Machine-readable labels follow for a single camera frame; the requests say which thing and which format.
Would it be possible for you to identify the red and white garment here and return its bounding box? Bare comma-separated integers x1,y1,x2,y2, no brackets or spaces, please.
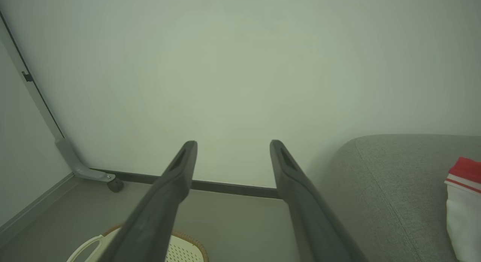
445,157,481,262

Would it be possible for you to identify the cream perforated laundry basket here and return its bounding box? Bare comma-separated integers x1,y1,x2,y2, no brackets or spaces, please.
67,224,209,262

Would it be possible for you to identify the grey fabric sofa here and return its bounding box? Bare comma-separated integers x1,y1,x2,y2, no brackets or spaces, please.
316,134,481,262

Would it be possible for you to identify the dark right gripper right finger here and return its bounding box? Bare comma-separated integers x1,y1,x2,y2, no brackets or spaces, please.
269,139,369,262

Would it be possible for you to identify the grey partition bottom rail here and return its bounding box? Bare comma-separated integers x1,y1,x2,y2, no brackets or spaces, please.
0,173,81,247

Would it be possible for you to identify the grey metal leg with caster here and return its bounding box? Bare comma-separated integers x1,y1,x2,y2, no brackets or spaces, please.
0,10,116,183

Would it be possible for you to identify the black wall baseboard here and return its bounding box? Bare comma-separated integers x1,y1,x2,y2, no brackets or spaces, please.
90,169,282,199

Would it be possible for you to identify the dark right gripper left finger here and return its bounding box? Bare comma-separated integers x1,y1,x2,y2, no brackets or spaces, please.
97,140,198,262

